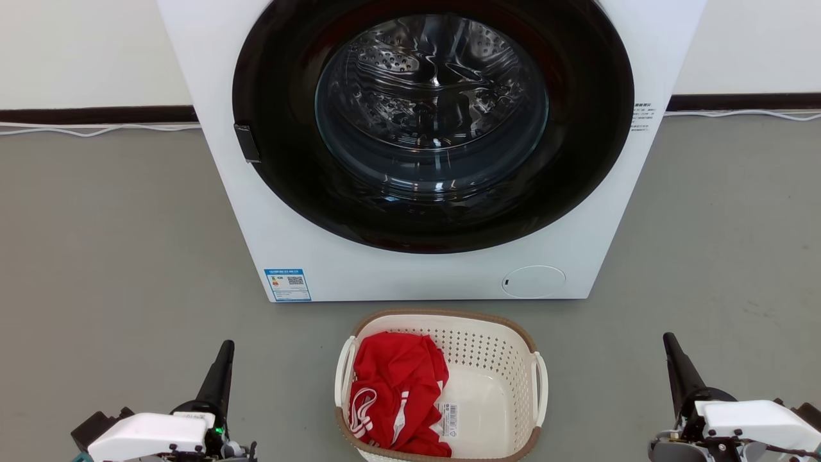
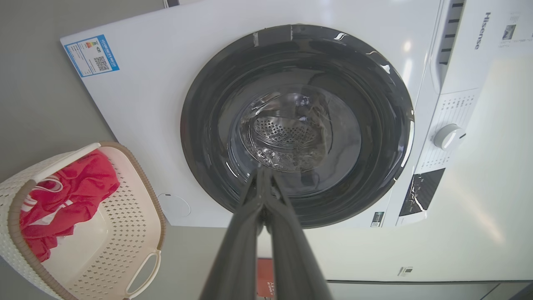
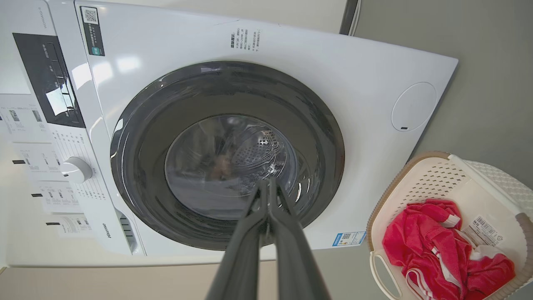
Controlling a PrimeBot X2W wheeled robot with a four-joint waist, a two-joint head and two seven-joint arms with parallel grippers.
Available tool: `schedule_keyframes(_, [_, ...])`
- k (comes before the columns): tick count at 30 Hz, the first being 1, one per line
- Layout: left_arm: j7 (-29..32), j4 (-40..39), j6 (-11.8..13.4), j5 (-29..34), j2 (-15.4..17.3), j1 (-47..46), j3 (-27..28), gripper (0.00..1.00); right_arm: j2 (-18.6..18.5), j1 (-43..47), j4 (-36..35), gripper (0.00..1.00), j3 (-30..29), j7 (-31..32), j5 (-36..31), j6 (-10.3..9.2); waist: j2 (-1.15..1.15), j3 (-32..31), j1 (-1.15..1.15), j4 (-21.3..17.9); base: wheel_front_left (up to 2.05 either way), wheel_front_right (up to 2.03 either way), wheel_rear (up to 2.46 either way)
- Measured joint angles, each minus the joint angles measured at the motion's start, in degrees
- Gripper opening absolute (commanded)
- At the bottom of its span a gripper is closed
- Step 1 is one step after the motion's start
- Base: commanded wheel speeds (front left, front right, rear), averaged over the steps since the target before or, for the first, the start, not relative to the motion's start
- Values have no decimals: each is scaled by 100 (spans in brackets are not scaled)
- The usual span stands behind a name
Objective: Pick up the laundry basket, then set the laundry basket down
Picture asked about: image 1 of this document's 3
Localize cream perforated laundry basket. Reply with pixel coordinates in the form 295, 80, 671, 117
334, 309, 549, 462

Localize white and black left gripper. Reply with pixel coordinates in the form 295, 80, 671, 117
87, 340, 257, 462

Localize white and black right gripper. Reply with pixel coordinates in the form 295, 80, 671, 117
648, 332, 821, 462

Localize dark door latch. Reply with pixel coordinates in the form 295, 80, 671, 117
234, 124, 261, 164

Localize small text sticker on washer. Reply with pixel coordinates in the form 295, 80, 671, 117
631, 101, 656, 133

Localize white front-load washing machine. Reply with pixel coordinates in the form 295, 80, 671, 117
157, 0, 707, 303

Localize white garment tag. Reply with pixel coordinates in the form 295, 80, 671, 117
435, 402, 460, 439

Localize round white filter cover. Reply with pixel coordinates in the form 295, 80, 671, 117
501, 265, 566, 299

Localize dark round washing machine door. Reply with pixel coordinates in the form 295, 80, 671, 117
232, 0, 636, 254

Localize white floor cable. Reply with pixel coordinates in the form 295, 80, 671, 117
664, 109, 821, 123
0, 122, 201, 138

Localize red garment with white stripes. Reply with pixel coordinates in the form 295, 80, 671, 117
347, 331, 453, 458

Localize blue energy label sticker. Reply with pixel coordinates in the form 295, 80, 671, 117
264, 268, 312, 303

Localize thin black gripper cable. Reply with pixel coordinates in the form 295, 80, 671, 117
731, 438, 821, 460

